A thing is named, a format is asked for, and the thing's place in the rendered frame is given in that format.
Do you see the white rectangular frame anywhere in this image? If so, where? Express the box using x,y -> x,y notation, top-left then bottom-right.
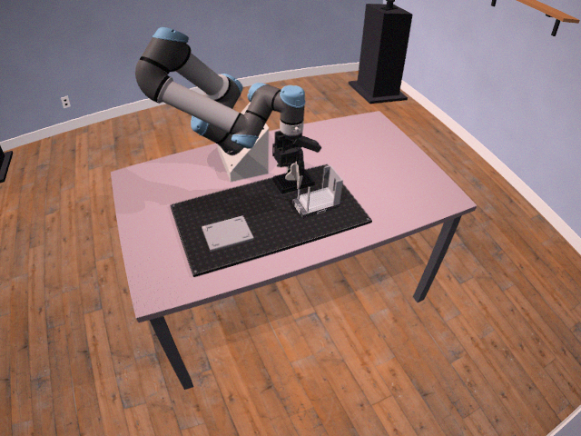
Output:
202,216 -> 254,252

